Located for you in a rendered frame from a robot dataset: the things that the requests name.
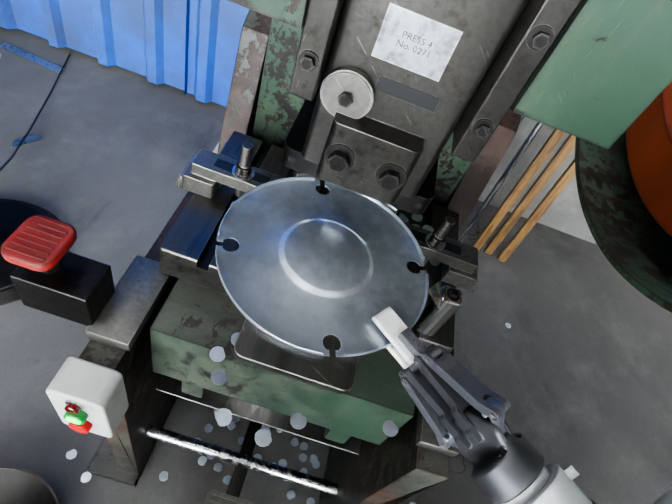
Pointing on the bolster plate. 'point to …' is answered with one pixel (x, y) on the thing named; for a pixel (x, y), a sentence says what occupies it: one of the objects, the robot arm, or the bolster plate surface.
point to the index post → (429, 324)
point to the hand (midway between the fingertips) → (396, 337)
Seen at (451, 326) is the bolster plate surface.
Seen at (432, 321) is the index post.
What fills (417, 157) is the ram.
